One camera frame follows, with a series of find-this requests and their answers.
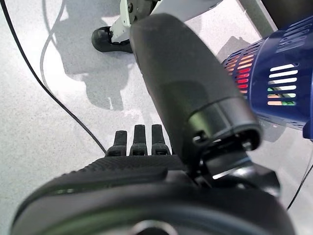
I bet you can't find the grey floor cable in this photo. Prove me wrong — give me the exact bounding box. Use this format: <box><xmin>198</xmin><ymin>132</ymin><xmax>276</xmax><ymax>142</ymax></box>
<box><xmin>40</xmin><ymin>0</ymin><xmax>64</xmax><ymax>91</ymax></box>

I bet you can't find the long black floor cable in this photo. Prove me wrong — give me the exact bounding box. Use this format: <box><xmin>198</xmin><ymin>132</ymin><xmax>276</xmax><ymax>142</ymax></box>
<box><xmin>0</xmin><ymin>0</ymin><xmax>108</xmax><ymax>154</ymax></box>

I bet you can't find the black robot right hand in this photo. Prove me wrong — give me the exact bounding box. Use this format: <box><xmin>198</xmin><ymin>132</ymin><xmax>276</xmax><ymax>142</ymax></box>
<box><xmin>9</xmin><ymin>13</ymin><xmax>298</xmax><ymax>235</ymax></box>

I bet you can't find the blue plastic shopping basket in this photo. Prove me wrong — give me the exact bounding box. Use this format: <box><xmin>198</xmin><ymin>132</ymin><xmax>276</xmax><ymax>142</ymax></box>
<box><xmin>221</xmin><ymin>14</ymin><xmax>313</xmax><ymax>140</ymax></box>

